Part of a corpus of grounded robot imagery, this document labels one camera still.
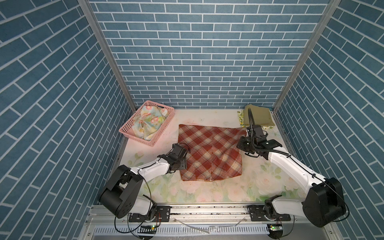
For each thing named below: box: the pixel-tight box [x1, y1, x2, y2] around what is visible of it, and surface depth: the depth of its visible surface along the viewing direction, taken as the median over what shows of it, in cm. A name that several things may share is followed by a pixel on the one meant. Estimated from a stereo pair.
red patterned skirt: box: [178, 124, 247, 181], surface depth 95 cm
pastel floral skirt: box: [132, 105, 169, 141], surface depth 111 cm
